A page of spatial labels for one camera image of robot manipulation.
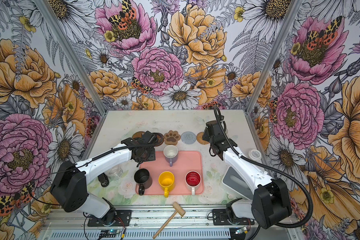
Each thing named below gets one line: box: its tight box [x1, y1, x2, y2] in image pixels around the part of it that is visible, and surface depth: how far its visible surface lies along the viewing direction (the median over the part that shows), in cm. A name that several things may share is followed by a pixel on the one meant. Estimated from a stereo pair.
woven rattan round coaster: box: [196, 131, 210, 145], surface depth 107 cm
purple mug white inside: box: [163, 144, 179, 167], surface depth 91 cm
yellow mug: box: [158, 171, 175, 198], surface depth 81 cm
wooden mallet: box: [152, 201, 186, 239], surface depth 77 cm
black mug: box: [134, 168, 153, 196], surface depth 81 cm
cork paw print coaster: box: [164, 130, 181, 146], surface depth 107 cm
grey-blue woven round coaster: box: [180, 131, 197, 145], surface depth 107 cm
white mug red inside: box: [185, 170, 202, 196], surface depth 83 cm
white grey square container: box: [222, 166, 254, 200], surface depth 83 cm
